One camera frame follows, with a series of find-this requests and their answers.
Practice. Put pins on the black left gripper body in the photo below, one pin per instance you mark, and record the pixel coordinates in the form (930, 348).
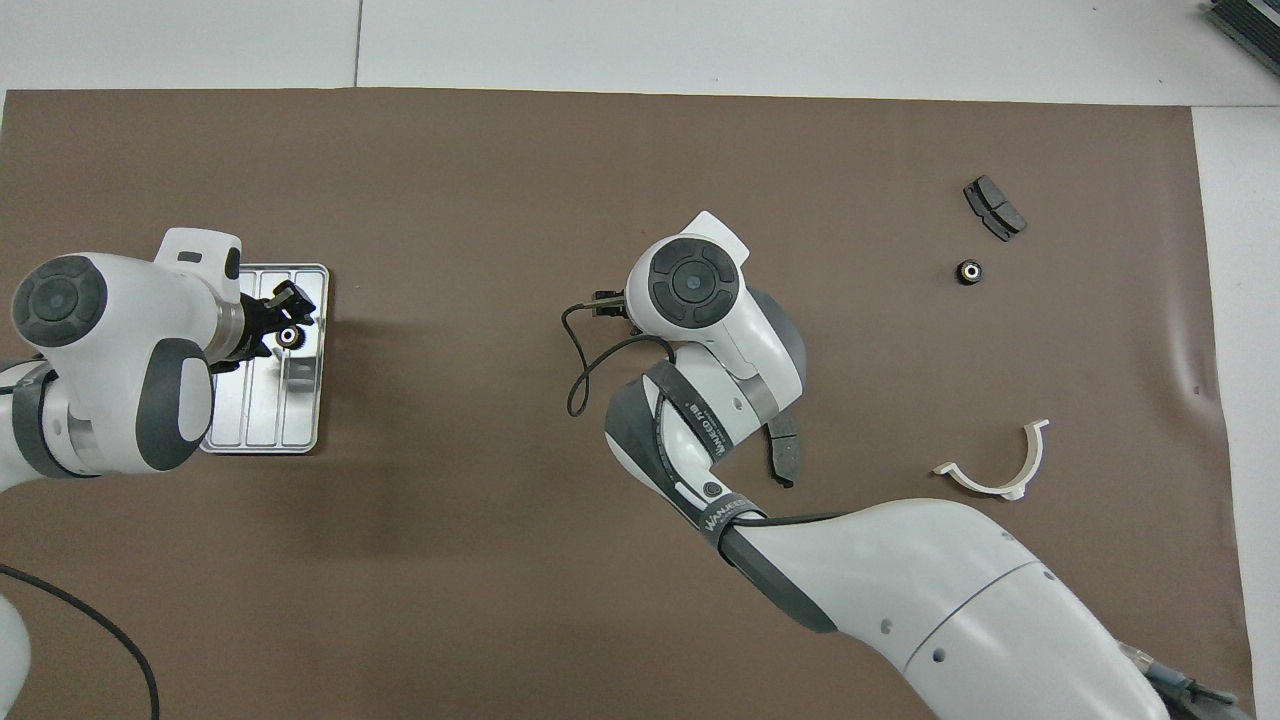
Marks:
(255, 322)

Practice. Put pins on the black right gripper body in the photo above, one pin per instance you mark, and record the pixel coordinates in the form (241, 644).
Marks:
(612, 305)

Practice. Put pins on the silver metal tray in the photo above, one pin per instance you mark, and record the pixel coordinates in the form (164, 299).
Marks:
(265, 420)

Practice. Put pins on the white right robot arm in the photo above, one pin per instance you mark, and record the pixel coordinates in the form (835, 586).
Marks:
(950, 600)

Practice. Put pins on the grey ridged device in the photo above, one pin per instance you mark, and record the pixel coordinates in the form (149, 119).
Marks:
(1250, 25)

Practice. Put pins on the white curved plastic bracket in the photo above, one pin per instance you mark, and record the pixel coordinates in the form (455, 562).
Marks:
(1012, 491)

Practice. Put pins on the short grey brake pad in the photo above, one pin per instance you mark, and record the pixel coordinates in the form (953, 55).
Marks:
(995, 208)

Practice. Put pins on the brown paper table mat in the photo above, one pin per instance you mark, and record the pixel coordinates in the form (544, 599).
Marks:
(500, 180)

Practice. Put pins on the long grey brake pad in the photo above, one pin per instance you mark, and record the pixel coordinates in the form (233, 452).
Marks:
(788, 455)

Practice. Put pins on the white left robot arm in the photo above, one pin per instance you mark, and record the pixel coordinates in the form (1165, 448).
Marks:
(110, 330)

